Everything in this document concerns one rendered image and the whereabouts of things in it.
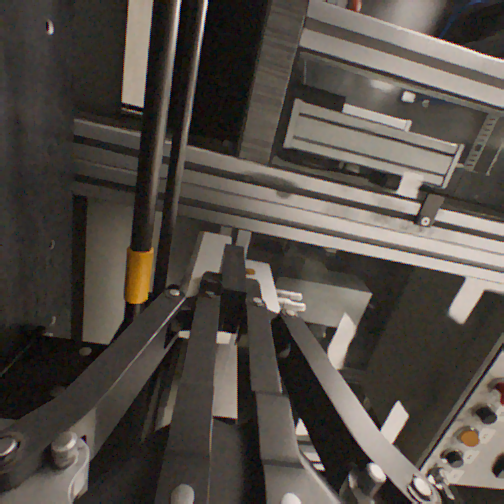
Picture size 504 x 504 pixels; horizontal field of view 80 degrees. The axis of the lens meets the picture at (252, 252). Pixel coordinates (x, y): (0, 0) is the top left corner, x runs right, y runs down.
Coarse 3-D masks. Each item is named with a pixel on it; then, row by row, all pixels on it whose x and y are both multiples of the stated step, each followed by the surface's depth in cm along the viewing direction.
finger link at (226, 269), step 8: (224, 248) 22; (232, 248) 22; (224, 256) 20; (232, 256) 21; (224, 264) 19; (232, 264) 20; (224, 272) 18; (232, 272) 19; (224, 280) 17; (232, 280) 18; (224, 288) 17; (232, 288) 17; (224, 296) 17; (232, 296) 17; (224, 304) 17; (224, 312) 17; (224, 320) 17; (224, 328) 18
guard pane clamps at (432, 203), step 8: (424, 200) 40; (432, 200) 40; (440, 200) 40; (424, 208) 40; (432, 208) 40; (416, 216) 41; (424, 216) 41; (432, 216) 41; (416, 224) 41; (424, 224) 41
